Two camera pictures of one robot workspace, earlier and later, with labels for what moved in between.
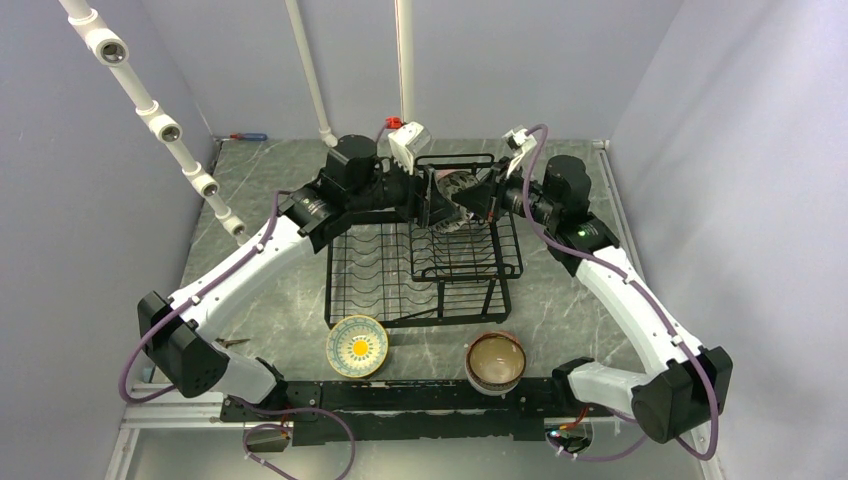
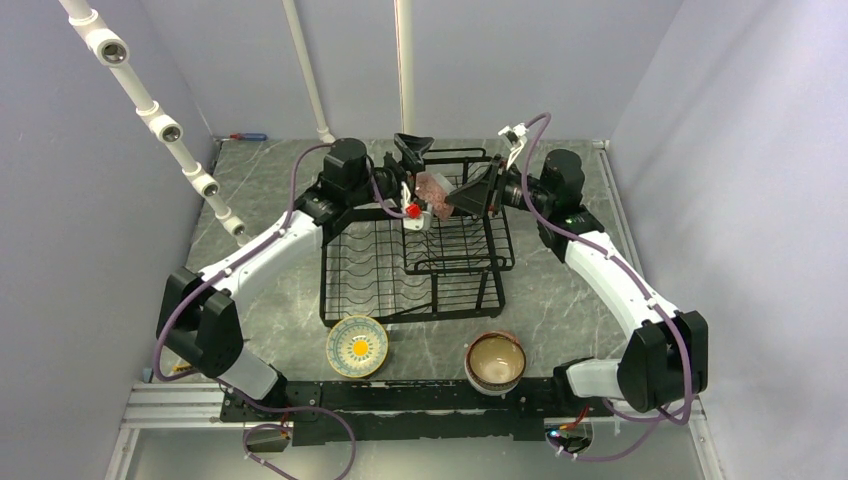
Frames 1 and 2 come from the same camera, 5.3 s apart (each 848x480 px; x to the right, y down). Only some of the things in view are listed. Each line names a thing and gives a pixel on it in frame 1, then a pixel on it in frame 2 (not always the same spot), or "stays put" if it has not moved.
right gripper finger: x=476 y=199 stays put
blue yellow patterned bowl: x=357 y=346 stays put
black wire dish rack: x=406 y=274 stays put
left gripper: x=421 y=194 → x=411 y=148
